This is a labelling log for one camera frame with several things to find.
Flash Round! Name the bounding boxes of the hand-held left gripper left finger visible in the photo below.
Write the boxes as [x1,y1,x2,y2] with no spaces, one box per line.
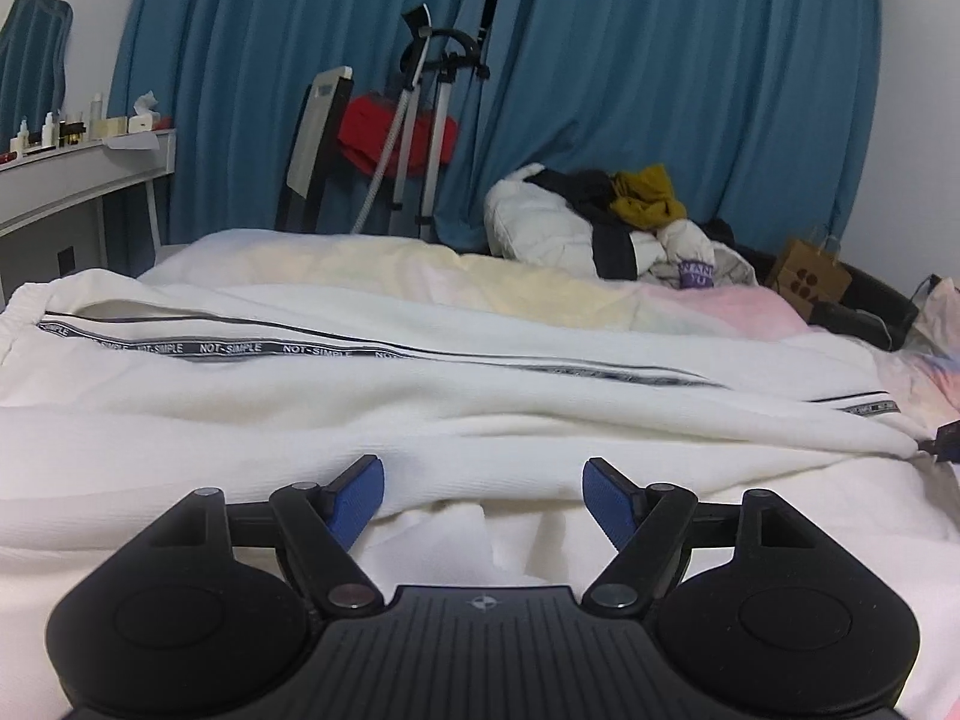
[146,454,386,613]

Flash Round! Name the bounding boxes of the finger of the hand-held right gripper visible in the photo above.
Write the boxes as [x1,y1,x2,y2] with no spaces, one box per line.
[918,420,960,466]

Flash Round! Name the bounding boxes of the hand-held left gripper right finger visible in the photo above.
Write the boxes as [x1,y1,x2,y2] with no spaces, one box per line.
[582,455,822,613]

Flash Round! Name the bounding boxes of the wavy-framed mirror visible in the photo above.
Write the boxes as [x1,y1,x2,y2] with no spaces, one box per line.
[0,0,74,137]

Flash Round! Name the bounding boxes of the garment steamer stand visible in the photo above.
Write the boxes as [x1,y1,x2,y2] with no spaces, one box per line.
[352,5,493,242]

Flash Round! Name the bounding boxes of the black garment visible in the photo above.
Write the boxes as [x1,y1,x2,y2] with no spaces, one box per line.
[534,169,640,280]

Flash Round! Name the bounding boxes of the white vanity desk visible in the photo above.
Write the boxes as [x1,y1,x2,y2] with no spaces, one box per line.
[0,127,178,287]

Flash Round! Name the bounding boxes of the white puffer jacket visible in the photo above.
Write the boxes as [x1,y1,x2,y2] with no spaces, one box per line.
[484,163,602,275]

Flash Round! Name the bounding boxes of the brown paper bag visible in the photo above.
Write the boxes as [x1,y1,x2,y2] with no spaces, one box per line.
[765,228,854,323]

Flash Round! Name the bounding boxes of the mustard yellow garment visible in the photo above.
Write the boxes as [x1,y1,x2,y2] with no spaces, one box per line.
[608,163,689,233]

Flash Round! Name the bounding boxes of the black chair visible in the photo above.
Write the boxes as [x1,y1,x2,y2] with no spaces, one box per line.
[275,65,355,235]

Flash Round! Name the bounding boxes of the white pants with striped band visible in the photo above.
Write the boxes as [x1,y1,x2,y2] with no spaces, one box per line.
[0,268,935,545]

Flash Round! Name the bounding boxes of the white garment with purple label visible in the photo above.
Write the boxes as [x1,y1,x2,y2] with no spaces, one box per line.
[630,219,760,291]

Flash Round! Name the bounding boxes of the red cloth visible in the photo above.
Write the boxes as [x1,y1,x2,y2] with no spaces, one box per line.
[337,92,461,176]

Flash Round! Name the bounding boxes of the black bag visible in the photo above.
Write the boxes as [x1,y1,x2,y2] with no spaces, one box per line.
[808,298,920,353]

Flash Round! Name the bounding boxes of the blue curtain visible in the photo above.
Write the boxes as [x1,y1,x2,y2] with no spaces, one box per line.
[435,0,883,257]
[109,0,502,248]

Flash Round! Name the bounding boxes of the white tissue box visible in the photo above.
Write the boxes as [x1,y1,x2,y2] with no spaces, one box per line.
[126,90,163,136]

